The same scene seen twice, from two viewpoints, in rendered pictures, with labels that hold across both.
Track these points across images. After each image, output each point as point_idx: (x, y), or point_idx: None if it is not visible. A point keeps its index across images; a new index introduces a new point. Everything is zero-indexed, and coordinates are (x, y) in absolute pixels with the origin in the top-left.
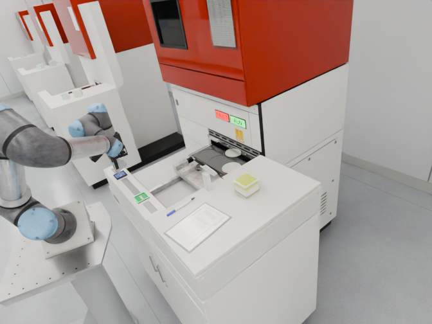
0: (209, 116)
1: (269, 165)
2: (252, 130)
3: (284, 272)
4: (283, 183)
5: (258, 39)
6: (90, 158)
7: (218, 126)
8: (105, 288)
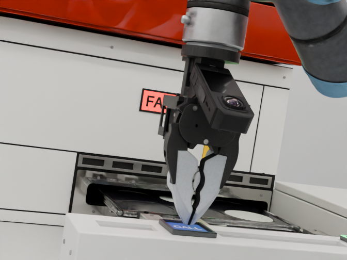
0: (103, 113)
1: (323, 188)
2: (265, 127)
3: None
4: None
5: None
6: (245, 112)
7: (136, 136)
8: None
